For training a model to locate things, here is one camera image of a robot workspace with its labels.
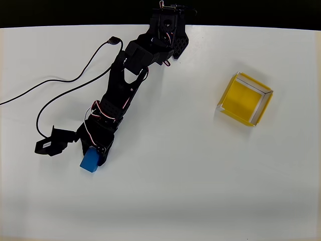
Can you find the black webcam on gripper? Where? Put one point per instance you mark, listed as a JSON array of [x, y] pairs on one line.
[[50, 145]]

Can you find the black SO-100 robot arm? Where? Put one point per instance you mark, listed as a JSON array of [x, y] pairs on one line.
[[120, 85]]

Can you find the blue cube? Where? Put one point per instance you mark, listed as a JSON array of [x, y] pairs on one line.
[[89, 162]]

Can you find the yellow open box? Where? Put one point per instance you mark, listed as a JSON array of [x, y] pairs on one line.
[[240, 100]]

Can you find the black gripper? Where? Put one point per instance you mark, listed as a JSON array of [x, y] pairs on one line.
[[93, 140]]

